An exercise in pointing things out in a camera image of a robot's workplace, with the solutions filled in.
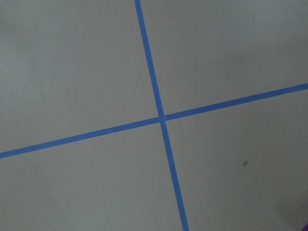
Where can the purple toy block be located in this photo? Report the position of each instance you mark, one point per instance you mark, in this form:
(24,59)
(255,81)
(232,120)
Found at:
(305,228)

